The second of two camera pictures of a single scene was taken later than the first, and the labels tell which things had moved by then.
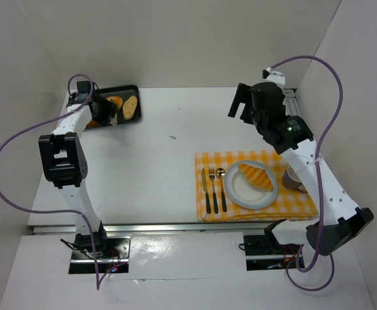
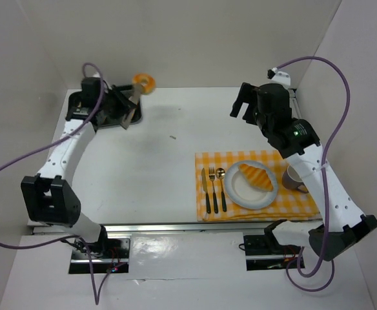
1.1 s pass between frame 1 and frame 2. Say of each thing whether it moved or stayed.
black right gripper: stayed
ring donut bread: moved
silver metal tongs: moved
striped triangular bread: stayed
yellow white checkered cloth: stayed
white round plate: stayed
